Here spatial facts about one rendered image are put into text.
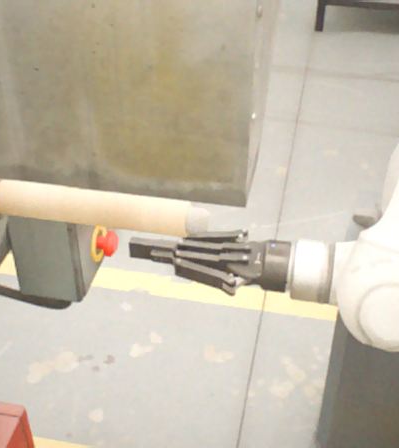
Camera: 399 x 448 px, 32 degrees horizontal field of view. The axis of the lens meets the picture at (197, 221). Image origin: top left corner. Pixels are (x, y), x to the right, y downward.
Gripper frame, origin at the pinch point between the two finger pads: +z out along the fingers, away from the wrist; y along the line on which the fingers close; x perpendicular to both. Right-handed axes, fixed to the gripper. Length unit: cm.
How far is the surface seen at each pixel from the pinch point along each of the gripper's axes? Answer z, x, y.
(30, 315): 64, -97, 71
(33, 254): 15.0, 3.2, -8.0
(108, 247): 6.3, 0.8, -1.7
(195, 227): -12.4, 27.8, -28.1
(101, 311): 42, -98, 78
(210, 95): -16, 48, -42
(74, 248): 9.0, 5.0, -7.6
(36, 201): 2.5, 28.6, -28.2
